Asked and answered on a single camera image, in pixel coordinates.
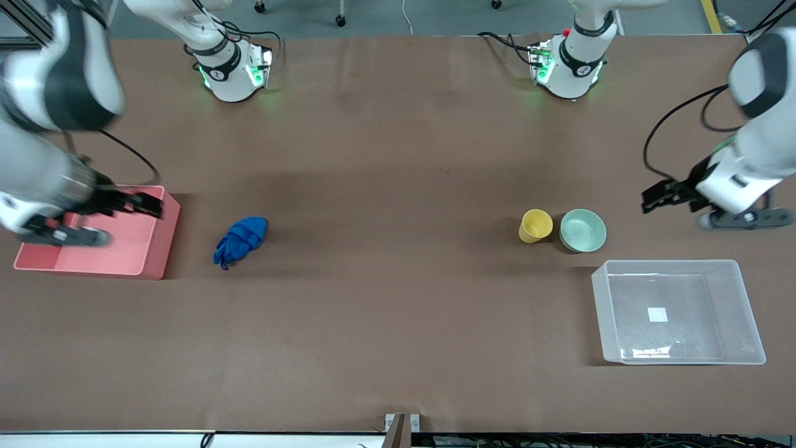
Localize mint green bowl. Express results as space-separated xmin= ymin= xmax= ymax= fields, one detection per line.
xmin=559 ymin=208 xmax=608 ymax=254

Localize blue glove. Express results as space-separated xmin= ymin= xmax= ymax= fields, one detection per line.
xmin=213 ymin=216 xmax=269 ymax=271

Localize yellow plastic cup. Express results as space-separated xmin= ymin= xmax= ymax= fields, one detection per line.
xmin=519 ymin=209 xmax=554 ymax=245

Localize clear plastic storage box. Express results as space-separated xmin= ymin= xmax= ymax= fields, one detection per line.
xmin=591 ymin=259 xmax=767 ymax=366

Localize pink plastic bin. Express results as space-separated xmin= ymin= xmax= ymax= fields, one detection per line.
xmin=14 ymin=185 xmax=182 ymax=281

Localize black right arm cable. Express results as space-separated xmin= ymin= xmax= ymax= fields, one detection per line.
xmin=98 ymin=128 xmax=161 ymax=185

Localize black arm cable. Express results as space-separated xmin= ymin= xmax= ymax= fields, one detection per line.
xmin=642 ymin=84 xmax=747 ymax=182
xmin=98 ymin=128 xmax=161 ymax=185

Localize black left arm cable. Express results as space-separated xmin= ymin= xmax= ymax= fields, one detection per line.
xmin=642 ymin=84 xmax=747 ymax=182

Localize aluminium frame post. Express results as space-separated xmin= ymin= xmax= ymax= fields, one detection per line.
xmin=0 ymin=11 xmax=53 ymax=49

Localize black right base cables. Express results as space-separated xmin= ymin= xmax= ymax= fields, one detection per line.
xmin=183 ymin=0 xmax=282 ymax=57

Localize black base cables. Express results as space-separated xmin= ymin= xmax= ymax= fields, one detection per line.
xmin=183 ymin=0 xmax=282 ymax=57
xmin=476 ymin=31 xmax=543 ymax=68

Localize black left base cables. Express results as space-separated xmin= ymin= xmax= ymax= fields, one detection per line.
xmin=476 ymin=31 xmax=543 ymax=68

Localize white table edge rail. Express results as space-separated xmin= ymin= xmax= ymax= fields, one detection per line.
xmin=0 ymin=431 xmax=387 ymax=448

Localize metal table edge bracket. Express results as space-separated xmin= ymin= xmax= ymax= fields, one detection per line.
xmin=384 ymin=413 xmax=421 ymax=448

